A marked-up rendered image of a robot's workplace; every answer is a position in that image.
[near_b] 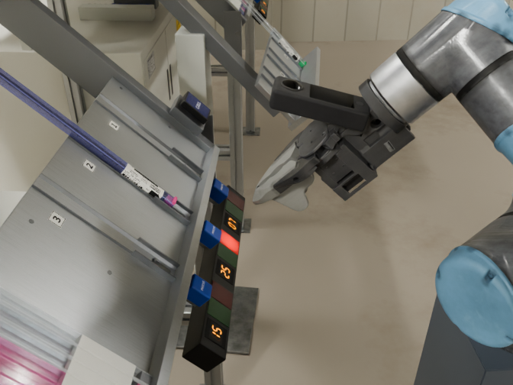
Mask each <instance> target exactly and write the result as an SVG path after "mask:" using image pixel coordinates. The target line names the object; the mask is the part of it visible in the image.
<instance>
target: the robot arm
mask: <svg viewBox="0 0 513 385"><path fill-rule="evenodd" d="M359 91H360V93H361V95H362V97H360V96H357V95H352V94H349V93H345V92H340V91H337V90H333V89H328V88H325V87H322V86H316V85H313V84H310V83H306V82H301V81H298V80H295V79H290V78H286V77H283V76H277V77H276V78H275V79H274V83H273V87H272V92H271V96H270V100H269V106H270V108H271V109H275V110H277V111H281V112H286V113H289V114H293V115H298V116H302V117H305V118H310V119H314V121H313V122H311V123H310V124H309V125H308V126H307V127H306V128H305V130H303V131H302V132H301V133H299V134H298V135H297V136H296V137H295V138H294V139H293V140H292V141H291V142H290V143H289V144H288V145H287V146H286V147H285V149H284V150H283V151H282V152H281V153H280V155H279V156H278V157H277V158H276V159H275V160H274V163H273V164H272V165H271V166H270V167H269V169H268V170H267V171H266V172H265V174H264V175H263V177H262V178H261V180H260V181H259V182H258V184H257V185H256V189H255V192H254V194H253V203H254V204H255V205H258V204H262V203H265V202H267V201H269V200H274V201H276V202H278V203H280V204H282V205H284V206H287V207H289V208H291V209H293V210H295V211H298V212H300V211H303V210H305V209H306V208H307V207H308V199H307V196H306V195H305V193H306V192H307V190H308V187H309V186H310V185H311V184H312V183H313V182H314V180H315V177H314V174H313V172H316V173H317V174H318V175H319V176H320V177H321V180H322V181H323V182H324V183H326V184H327V185H328V186H329V187H330V188H332V190H333V191H334V192H335V193H336V194H338V195H339V197H341V198H342V199H343V200H344V201H346V200H348V199H349V198H350V197H351V196H353V195H354V194H355V193H357V192H358V191H359V190H361V189H362V188H363V187H364V186H365V185H367V184H368V183H370V182H371V181H372V180H374V179H375V178H376V177H377V176H378V175H377V172H376V169H377V167H379V166H380V165H381V164H383V163H384V162H386V161H387V160H388V159H389V158H390V157H392V156H393V155H394V154H396V153H397V152H398V151H400V150H401V149H402V148H403V147H404V146H406V145H407V144H408V143H410V142H411V141H413V140H414V139H415V136H414V135H413V134H412V133H411V132H410V130H411V126H410V124H412V123H414V122H415V121H417V120H418V119H419V118H420V117H421V116H422V115H424V114H425V113H426V112H428V111H429V110H430V109H431V108H433V107H434V106H435V105H436V104H437V103H439V102H440V101H441V100H442V99H444V98H445V97H447V96H448V95H449V94H451V93H453V94H454V95H455V97H456V98H457V100H458V101H459V102H460V104H461V105H462V106H463V107H464V108H465V109H466V110H467V112H468V113H469V114H470V115H471V117H472V118H473V119H474V120H475V122H476V123H477V124H478V126H480V127H481V129H482V130H483V131H484V132H485V134H486V135H487V136H488V137H489V139H490V140H491V141H492V143H493V144H494V147H495V149H496V150H497V151H498V152H500V153H502V154H503V155H504V156H505V157H506V158H507V159H508V160H509V161H510V163H511V164H512V165H513V10H512V9H511V7H510V6H509V5H508V3H507V2H506V1H505V0H455V1H453V2H452V3H451V4H449V5H448V6H445V7H443V8H442V9H441V12H440V13H439V14H438V15H437V16H436V17H435V18H433V19H432V20H431V21H430V22H429V23H428V24H426V25H425V26H424V27H423V28H422V29H421V30H420V31H419V32H418V33H417V34H416V35H414V36H413V37H412V38H411V39H410V40H409V41H407V42H406V43H405V44H404V45H403V46H402V47H401V48H399V49H398V50H397V52H394V54H393V55H391V56H390V57H389V58H388V59H387V60H386V61H385V62H384V63H382V64H381V65H380V66H379V67H378V68H377V69H375V70H374V71H373V72H372V73H371V74H370V79H367V80H365V81H364V82H363V83H362V84H361V85H360V86H359ZM409 123H410V124H409ZM362 180H365V182H364V183H362V184H361V185H359V186H358V187H357V188H356V189H355V190H353V191H352V192H348V191H349V190H351V189H352V188H353V187H355V185H357V184H358V183H359V182H361V181H362ZM435 286H436V291H437V296H438V299H439V301H440V304H441V305H442V307H443V309H444V311H445V313H446V314H447V316H448V317H449V318H450V320H451V321H452V322H453V323H454V324H455V325H457V326H458V328H459V329H460V331H461V332H463V333H464V334H465V335H467V336H468V337H470V338H471V339H472V340H474V341H477V342H479V343H480V344H482V345H486V346H489V347H493V348H501V349H502V350H504V351H507V352H509V353H512V354H513V199H512V201H511V205H510V206H509V208H508V210H507V211H506V212H505V213H503V214H502V215H501V216H499V217H498V218H497V219H496V220H494V221H493V222H491V223H489V224H488V225H487V226H486V227H484V228H483V229H482V230H481V231H479V232H478V233H476V234H475V235H473V236H472V237H471V238H470V239H469V240H468V241H466V242H465V243H463V244H462V245H460V246H458V247H455V248H454V249H453V250H452V251H451V252H450V253H449V255H448V256H447V257H446V258H445V259H444V260H443V261H442V262H441V263H440V265H439V267H438V268H437V272H436V277H435Z"/></svg>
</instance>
